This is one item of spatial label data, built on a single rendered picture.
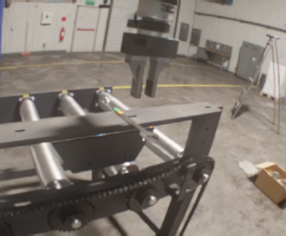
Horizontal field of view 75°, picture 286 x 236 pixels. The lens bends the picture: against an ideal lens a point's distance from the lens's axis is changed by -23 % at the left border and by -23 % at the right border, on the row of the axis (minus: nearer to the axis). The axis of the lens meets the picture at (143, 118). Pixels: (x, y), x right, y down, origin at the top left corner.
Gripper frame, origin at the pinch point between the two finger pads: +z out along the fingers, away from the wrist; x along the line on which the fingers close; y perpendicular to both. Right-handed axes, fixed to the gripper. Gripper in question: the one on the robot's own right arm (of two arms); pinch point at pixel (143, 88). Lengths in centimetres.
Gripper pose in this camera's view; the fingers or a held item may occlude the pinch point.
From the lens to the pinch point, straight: 55.3
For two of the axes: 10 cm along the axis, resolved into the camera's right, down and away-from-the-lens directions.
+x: 8.1, -1.1, 5.7
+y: 5.6, 4.0, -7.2
